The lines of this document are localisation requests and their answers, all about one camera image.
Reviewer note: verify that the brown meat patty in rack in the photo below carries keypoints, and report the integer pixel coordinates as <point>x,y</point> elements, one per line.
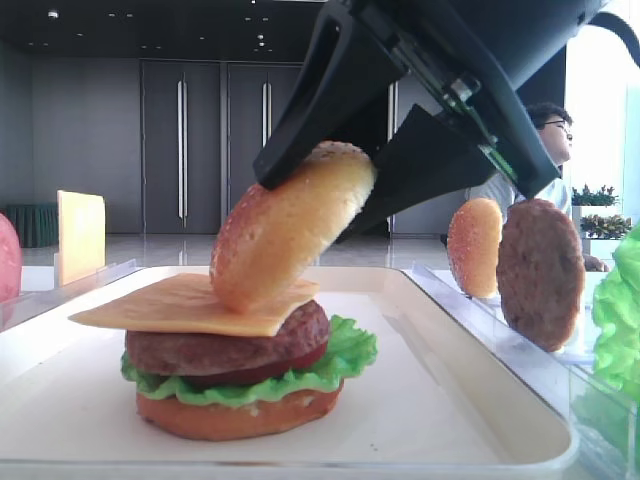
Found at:
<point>540,273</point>

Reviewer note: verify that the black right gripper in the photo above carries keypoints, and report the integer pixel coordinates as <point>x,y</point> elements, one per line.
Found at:
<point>470,56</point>

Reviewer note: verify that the bottom bun on tray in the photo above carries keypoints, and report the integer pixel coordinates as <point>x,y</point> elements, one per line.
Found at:
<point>216,422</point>

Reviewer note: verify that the sesame bun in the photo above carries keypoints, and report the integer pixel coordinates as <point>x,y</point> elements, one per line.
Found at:
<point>271,236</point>
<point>473,240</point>

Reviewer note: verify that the orange cheese slice in rack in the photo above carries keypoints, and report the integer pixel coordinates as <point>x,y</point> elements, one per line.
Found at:
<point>82,222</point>

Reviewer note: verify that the tomato slice on burger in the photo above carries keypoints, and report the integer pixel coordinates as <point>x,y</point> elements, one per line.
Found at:
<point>258,374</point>

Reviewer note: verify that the red tomato slice in rack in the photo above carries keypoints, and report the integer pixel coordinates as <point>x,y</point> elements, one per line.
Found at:
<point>10,261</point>

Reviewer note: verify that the white rectangular tray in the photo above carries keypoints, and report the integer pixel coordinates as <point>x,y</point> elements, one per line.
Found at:
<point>403,391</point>

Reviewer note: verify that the potted flowering plants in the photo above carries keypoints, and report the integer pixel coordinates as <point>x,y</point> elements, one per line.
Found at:
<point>597,214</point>

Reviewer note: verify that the clear acrylic right food rack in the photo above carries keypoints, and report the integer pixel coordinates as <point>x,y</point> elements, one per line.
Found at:
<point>555,378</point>

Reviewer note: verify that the clear acrylic left food rack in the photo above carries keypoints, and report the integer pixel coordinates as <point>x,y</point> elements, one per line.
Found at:
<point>45,295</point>

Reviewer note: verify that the green draped table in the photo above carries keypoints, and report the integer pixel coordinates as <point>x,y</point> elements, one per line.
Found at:
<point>36,224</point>

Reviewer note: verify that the lettuce leaf on burger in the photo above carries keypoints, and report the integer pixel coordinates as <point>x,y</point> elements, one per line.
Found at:
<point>350,351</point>

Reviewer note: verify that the clear acrylic food rack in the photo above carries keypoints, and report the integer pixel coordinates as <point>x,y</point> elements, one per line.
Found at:
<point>555,378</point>
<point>45,295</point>

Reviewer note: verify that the cheese slice on burger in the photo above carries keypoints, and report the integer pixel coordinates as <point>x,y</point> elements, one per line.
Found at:
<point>186,303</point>

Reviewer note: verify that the seated person grey shirt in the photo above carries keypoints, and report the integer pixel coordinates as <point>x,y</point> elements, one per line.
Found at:
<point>553,125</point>

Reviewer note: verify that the dark double doors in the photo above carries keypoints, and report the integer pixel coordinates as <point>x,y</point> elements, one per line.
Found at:
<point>202,126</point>

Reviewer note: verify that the green lettuce in rack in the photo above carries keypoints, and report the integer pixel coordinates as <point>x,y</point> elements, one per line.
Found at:
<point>615,311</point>

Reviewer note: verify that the meat patty on burger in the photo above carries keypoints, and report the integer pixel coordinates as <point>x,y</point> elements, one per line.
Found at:
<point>304,331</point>

